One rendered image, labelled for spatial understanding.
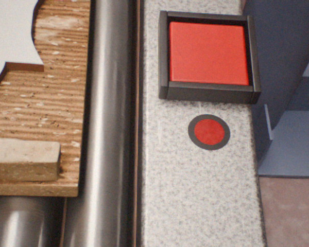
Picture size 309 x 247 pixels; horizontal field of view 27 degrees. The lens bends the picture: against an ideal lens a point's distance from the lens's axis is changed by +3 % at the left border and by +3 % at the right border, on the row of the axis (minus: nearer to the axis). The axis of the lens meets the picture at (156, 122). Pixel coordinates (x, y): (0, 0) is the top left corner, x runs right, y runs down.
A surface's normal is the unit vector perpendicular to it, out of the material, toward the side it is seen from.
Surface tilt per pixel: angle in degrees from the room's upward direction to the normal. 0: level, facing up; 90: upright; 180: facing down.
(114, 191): 31
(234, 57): 0
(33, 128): 0
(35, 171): 89
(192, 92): 90
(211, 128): 0
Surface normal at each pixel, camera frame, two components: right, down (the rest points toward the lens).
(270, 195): 0.11, -0.55
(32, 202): 0.48, -0.49
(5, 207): -0.28, -0.53
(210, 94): 0.00, 0.83
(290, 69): 0.27, 0.82
